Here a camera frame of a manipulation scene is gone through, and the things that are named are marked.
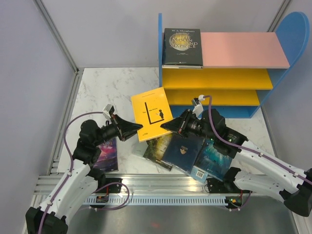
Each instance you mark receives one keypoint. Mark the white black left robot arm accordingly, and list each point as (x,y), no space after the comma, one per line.
(80,180)

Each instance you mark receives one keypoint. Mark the blue pink yellow bookshelf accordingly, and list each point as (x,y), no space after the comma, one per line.
(240,69)

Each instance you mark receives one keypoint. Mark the aluminium left frame post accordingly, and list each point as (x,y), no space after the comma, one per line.
(56,34)

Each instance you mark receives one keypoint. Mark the pale grey Gatsby book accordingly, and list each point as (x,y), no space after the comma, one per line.
(140,149)

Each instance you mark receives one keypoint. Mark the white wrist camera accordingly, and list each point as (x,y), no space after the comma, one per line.
(108,111)
(197,103)

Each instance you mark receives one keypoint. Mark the light blue barcode book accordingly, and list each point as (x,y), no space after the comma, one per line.
(197,174)

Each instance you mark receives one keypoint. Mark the black Moon and Sixpence book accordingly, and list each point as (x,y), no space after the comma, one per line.
(182,48)

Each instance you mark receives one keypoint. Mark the aluminium frame post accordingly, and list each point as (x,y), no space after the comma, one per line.
(56,34)
(279,15)

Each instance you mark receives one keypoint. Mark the aluminium mounting rail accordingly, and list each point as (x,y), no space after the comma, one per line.
(136,184)

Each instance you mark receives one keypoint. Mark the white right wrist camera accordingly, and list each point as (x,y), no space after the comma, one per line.
(197,103)

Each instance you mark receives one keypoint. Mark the yellow Little Prince book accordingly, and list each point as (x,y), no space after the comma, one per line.
(151,109)

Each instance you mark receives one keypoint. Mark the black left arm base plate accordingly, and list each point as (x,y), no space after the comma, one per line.
(114,188)

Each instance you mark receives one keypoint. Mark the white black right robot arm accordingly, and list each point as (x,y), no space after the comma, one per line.
(279,180)

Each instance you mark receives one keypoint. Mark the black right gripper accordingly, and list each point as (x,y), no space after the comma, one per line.
(179,124)

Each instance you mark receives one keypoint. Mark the white slotted cable duct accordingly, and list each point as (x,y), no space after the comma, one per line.
(194,200)

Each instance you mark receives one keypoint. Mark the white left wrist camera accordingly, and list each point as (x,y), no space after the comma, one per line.
(108,111)

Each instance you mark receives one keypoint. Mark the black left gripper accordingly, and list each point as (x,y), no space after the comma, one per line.
(126,129)

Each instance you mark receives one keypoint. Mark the teal underwater book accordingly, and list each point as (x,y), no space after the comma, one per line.
(213,162)

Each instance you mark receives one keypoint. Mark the dark navy blue book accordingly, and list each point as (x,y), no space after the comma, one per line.
(182,152)

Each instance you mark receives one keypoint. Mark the green Alice Wonderland book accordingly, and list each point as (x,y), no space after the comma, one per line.
(156,150)

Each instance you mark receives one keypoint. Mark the purple galaxy Crusoe book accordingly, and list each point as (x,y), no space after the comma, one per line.
(107,160)

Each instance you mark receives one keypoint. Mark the aluminium right frame post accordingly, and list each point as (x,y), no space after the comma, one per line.
(279,15)

